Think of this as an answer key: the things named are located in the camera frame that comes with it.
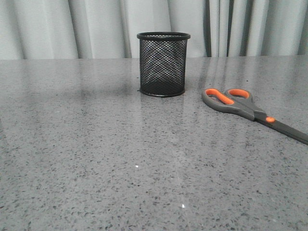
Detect grey orange scissors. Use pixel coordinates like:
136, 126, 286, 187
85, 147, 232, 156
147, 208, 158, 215
202, 89, 308, 144

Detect black mesh pen holder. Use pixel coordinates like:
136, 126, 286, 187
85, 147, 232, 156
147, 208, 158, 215
137, 32, 191, 97

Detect grey curtain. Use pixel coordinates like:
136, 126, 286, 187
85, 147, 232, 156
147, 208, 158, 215
0, 0, 308, 60

